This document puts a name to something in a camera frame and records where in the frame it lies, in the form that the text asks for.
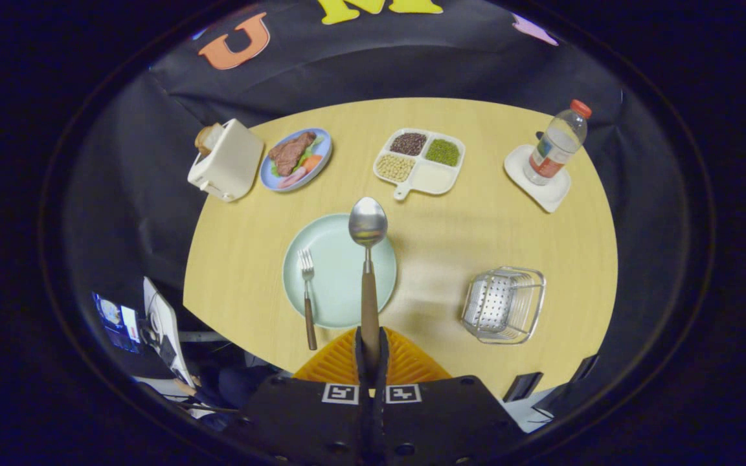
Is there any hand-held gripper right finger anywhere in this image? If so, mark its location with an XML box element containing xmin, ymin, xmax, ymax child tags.
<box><xmin>372</xmin><ymin>326</ymin><xmax>530</xmax><ymax>466</ymax></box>

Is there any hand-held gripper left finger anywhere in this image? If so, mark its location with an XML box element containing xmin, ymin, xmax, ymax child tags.
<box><xmin>218</xmin><ymin>326</ymin><xmax>372</xmax><ymax>466</ymax></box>

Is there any wooden handled metal fork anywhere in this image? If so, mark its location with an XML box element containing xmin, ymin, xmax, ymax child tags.
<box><xmin>297</xmin><ymin>249</ymin><xmax>318</xmax><ymax>351</ymax></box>

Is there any wooden handled metal spoon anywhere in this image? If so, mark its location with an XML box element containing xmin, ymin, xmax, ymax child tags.
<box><xmin>348</xmin><ymin>196</ymin><xmax>389</xmax><ymax>377</ymax></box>

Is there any person's leg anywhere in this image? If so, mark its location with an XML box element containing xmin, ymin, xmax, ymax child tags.
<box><xmin>195</xmin><ymin>364</ymin><xmax>283</xmax><ymax>428</ymax></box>

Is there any black block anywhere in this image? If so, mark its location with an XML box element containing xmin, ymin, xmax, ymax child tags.
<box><xmin>571</xmin><ymin>354</ymin><xmax>600</xmax><ymax>383</ymax></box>
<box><xmin>503</xmin><ymin>372</ymin><xmax>544</xmax><ymax>403</ymax></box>

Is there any pale green plate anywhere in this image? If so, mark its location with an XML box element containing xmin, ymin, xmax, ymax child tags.
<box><xmin>282</xmin><ymin>214</ymin><xmax>398</xmax><ymax>329</ymax></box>

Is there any white board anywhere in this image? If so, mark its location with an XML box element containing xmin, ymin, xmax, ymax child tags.
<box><xmin>143</xmin><ymin>277</ymin><xmax>196</xmax><ymax>388</ymax></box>

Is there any laptop screen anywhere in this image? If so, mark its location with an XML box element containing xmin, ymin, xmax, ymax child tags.
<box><xmin>91</xmin><ymin>291</ymin><xmax>144</xmax><ymax>355</ymax></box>

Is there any pink ham slice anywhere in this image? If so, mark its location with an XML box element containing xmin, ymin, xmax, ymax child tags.
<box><xmin>278</xmin><ymin>167</ymin><xmax>309</xmax><ymax>190</ymax></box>

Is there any white divided tray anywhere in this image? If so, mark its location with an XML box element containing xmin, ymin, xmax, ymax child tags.
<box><xmin>373</xmin><ymin>128</ymin><xmax>466</xmax><ymax>201</ymax></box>

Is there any white square coaster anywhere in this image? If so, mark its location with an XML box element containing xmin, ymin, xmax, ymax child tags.
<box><xmin>504</xmin><ymin>144</ymin><xmax>572</xmax><ymax>214</ymax></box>

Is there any pile of yellow soybeans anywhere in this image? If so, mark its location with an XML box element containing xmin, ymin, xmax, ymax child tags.
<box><xmin>377</xmin><ymin>153</ymin><xmax>416</xmax><ymax>183</ymax></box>

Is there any pile of green beans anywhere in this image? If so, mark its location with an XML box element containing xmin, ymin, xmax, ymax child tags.
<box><xmin>425</xmin><ymin>139</ymin><xmax>461</xmax><ymax>168</ymax></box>

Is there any brown steak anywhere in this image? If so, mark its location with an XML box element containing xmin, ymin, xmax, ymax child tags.
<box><xmin>267</xmin><ymin>131</ymin><xmax>317</xmax><ymax>177</ymax></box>

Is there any white toaster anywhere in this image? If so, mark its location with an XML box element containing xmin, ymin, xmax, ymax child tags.
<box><xmin>187</xmin><ymin>118</ymin><xmax>264</xmax><ymax>203</ymax></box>

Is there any blue plate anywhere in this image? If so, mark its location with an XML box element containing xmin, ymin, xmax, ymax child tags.
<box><xmin>260</xmin><ymin>128</ymin><xmax>333</xmax><ymax>192</ymax></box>

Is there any pile of dark red beans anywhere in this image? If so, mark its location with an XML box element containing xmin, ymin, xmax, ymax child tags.
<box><xmin>390</xmin><ymin>132</ymin><xmax>427</xmax><ymax>157</ymax></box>

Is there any clear water bottle red cap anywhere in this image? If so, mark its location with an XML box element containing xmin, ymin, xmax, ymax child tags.
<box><xmin>523</xmin><ymin>99</ymin><xmax>593</xmax><ymax>187</ymax></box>

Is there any toasted bread slice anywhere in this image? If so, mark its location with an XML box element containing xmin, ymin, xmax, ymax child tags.
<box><xmin>194</xmin><ymin>123</ymin><xmax>223</xmax><ymax>156</ymax></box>

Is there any metal wire basket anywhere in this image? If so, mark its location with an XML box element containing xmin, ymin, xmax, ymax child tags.
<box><xmin>461</xmin><ymin>266</ymin><xmax>547</xmax><ymax>345</ymax></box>

